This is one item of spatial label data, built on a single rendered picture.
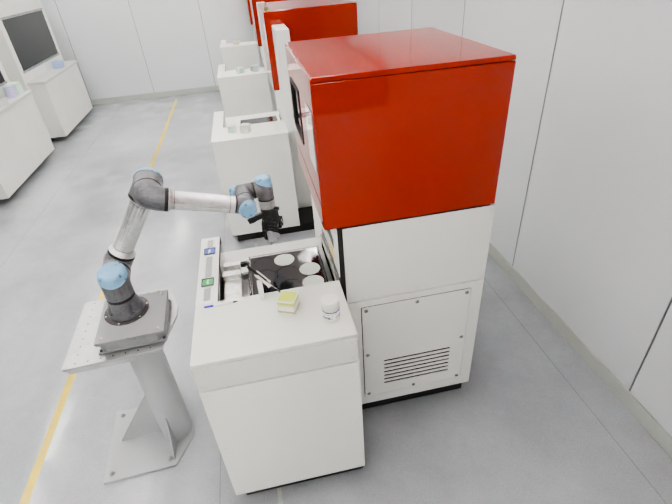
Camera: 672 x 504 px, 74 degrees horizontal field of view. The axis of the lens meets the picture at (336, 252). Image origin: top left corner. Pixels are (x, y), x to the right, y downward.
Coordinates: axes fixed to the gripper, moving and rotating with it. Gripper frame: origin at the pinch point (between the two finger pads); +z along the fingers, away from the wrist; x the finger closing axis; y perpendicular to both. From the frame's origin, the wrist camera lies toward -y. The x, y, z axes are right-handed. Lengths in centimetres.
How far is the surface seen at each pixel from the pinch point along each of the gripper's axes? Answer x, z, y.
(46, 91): 348, 24, -519
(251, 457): -73, 64, 13
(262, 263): -5.4, 9.5, -3.1
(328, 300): -43, -7, 45
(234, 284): -21.9, 11.3, -10.5
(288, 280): -15.6, 9.4, 15.1
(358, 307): -14, 21, 48
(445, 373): 8, 80, 90
